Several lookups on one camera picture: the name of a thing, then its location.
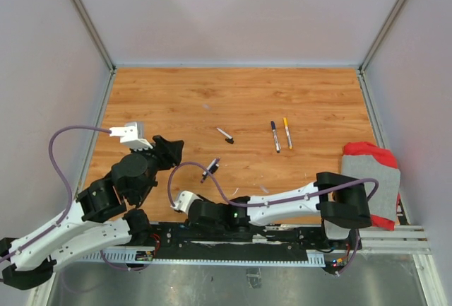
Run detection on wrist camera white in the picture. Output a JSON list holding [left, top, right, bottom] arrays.
[[109, 122, 153, 151], [172, 190, 201, 214]]

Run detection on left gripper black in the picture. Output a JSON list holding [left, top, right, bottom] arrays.
[[131, 134, 184, 203]]

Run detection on white pen black end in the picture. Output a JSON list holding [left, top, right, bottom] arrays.
[[216, 127, 232, 139]]

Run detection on small black white cap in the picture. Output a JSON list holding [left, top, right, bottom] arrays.
[[209, 163, 219, 173]]

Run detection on red and grey cloth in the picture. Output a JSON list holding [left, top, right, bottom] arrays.
[[340, 141, 400, 231]]

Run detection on white pen with lettering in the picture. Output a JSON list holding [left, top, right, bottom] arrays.
[[272, 129, 281, 153]]

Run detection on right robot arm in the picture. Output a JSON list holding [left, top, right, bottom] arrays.
[[174, 172, 371, 249]]

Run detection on clear plastic pen cap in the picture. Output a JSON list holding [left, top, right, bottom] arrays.
[[260, 185, 269, 194]]

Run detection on aluminium frame rail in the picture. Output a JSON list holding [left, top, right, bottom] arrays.
[[35, 223, 447, 305]]

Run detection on white marker yellow end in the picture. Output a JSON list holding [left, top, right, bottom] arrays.
[[285, 125, 293, 150]]

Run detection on white thin pen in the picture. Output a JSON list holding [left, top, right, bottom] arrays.
[[202, 159, 218, 181]]

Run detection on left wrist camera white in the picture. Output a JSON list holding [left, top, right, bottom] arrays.
[[109, 122, 153, 151]]

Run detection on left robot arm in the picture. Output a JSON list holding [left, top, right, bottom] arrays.
[[1, 135, 184, 290]]

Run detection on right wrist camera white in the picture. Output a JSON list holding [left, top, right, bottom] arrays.
[[172, 190, 201, 214]]

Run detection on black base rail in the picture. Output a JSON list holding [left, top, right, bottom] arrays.
[[143, 223, 357, 261]]

